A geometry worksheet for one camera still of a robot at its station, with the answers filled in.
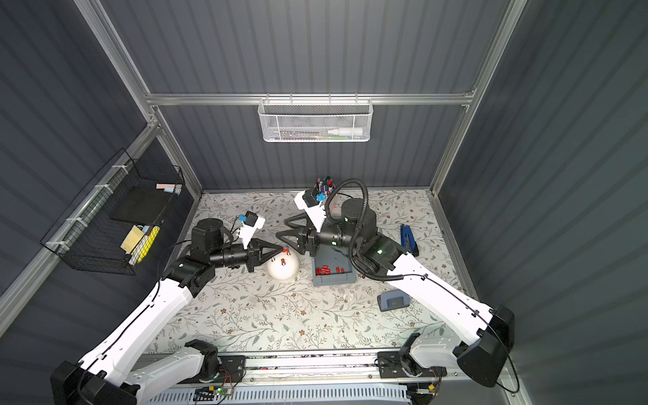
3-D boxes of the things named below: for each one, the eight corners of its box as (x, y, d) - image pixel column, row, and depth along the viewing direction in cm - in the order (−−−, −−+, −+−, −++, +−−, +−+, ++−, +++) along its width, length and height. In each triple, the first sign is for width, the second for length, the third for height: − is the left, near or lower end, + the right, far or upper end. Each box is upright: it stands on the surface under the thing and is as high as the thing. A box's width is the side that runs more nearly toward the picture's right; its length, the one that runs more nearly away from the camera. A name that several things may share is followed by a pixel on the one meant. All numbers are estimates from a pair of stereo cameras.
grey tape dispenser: (380, 312, 86) (382, 308, 83) (375, 298, 89) (377, 293, 86) (408, 306, 87) (412, 301, 84) (403, 292, 91) (405, 287, 87)
